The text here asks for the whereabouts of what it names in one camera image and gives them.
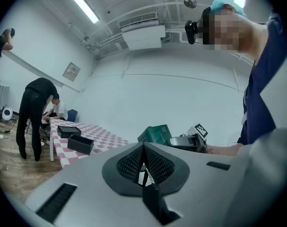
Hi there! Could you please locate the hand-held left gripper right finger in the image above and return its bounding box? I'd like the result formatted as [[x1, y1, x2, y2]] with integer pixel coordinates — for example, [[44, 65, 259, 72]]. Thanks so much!
[[143, 142, 249, 227]]

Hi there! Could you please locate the white ceiling air conditioner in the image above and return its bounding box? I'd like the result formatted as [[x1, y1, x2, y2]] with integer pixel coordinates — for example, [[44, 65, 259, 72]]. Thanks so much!
[[119, 11, 166, 52]]

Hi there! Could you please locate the red white checkered tablecloth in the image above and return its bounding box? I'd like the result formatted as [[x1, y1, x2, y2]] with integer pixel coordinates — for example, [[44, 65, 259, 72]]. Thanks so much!
[[49, 117, 132, 170]]

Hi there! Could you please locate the table with white cloth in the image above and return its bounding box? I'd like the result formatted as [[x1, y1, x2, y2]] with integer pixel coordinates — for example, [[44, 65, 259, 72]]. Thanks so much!
[[0, 80, 10, 109]]

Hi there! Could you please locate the person's head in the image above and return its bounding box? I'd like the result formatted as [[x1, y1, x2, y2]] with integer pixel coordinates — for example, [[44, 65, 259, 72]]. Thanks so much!
[[201, 3, 270, 60]]

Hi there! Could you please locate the person's navy shirt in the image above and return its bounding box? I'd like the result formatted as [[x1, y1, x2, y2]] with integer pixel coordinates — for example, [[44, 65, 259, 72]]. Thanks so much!
[[237, 12, 287, 146]]

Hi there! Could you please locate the black rectangular box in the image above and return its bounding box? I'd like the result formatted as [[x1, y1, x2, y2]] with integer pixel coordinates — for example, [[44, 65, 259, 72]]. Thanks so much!
[[57, 125, 82, 139]]

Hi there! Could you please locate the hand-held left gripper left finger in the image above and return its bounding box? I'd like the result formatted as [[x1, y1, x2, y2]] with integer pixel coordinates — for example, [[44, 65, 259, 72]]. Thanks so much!
[[25, 142, 158, 227]]

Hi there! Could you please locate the wall electrical panel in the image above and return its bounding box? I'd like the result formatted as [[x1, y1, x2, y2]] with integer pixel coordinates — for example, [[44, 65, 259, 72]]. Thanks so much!
[[62, 61, 81, 82]]

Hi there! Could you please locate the white round appliance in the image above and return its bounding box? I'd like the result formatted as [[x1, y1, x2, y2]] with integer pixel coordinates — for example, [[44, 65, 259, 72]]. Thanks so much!
[[1, 106, 14, 122]]

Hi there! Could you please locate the blue chair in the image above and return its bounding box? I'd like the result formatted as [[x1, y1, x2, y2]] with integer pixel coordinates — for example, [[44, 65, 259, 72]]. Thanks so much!
[[67, 109, 78, 123]]

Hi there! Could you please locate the black head camera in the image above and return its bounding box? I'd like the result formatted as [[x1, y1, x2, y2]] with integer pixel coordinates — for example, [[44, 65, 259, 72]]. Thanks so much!
[[184, 19, 203, 45]]

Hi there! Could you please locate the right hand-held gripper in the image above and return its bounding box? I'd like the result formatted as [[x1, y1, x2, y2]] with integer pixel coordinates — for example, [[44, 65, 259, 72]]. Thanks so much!
[[169, 123, 209, 154]]

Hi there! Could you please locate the person's right forearm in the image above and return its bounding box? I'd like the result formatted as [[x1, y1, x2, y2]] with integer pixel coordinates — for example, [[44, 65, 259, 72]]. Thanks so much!
[[205, 142, 244, 157]]

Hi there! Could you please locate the round ceiling detector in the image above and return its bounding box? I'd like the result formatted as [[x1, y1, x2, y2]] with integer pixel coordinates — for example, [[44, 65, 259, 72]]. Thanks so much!
[[183, 0, 198, 9]]

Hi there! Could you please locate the teal hair cap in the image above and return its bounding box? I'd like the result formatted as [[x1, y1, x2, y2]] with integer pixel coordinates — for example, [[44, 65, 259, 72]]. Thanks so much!
[[209, 0, 247, 18]]

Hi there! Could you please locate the green box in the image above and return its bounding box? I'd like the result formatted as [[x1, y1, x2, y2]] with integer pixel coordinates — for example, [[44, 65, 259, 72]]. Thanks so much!
[[137, 124, 173, 147]]

